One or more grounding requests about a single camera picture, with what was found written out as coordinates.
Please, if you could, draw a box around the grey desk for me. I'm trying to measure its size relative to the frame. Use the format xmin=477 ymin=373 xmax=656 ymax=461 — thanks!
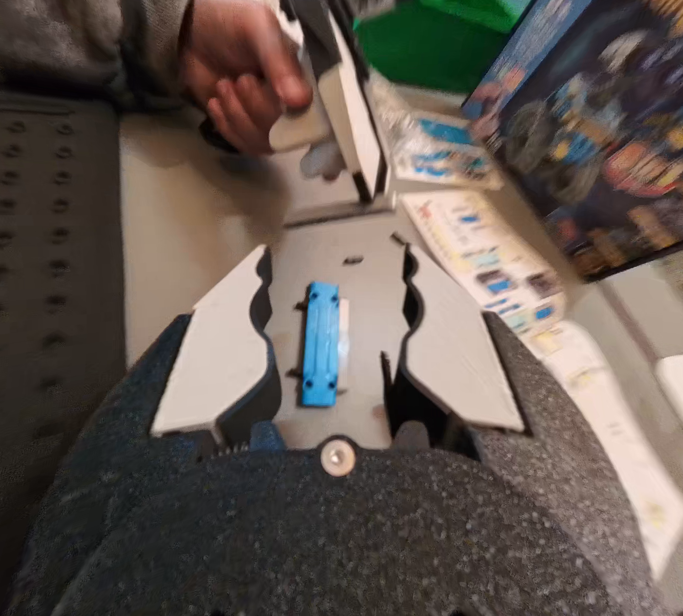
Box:
xmin=117 ymin=77 xmax=683 ymax=454

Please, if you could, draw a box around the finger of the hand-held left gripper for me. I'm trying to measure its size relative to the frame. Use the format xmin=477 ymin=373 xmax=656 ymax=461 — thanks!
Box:
xmin=317 ymin=61 xmax=390 ymax=203

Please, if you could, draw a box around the person's left forearm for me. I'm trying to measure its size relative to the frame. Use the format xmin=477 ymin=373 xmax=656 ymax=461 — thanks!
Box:
xmin=0 ymin=0 xmax=219 ymax=110

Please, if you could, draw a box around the green plastic bin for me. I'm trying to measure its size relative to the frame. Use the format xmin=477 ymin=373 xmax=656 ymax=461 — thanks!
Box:
xmin=309 ymin=0 xmax=521 ymax=91

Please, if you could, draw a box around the dark blue toy set box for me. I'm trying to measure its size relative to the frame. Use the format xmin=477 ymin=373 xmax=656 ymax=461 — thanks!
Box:
xmin=461 ymin=0 xmax=683 ymax=281

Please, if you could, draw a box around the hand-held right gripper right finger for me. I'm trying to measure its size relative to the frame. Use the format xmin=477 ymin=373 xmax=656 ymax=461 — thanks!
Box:
xmin=401 ymin=244 xmax=526 ymax=434

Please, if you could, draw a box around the person's left hand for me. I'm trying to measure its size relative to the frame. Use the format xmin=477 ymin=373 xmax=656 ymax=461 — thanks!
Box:
xmin=181 ymin=0 xmax=314 ymax=155

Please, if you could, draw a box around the blue sticker sheet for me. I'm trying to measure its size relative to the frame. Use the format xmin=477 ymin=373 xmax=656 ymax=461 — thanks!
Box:
xmin=392 ymin=115 xmax=505 ymax=190

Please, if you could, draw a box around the blue perforated building beam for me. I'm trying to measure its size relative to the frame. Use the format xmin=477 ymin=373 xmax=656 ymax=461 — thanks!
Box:
xmin=301 ymin=281 xmax=342 ymax=408

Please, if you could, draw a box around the open instruction booklet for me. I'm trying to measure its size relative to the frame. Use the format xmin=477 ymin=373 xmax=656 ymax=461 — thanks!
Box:
xmin=400 ymin=191 xmax=683 ymax=582

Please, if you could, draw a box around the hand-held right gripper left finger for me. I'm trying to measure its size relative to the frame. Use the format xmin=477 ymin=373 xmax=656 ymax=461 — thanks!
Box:
xmin=150 ymin=245 xmax=281 ymax=438

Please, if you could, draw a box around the black dotted mat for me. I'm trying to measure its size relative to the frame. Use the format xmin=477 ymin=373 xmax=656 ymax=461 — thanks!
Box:
xmin=0 ymin=93 xmax=126 ymax=467

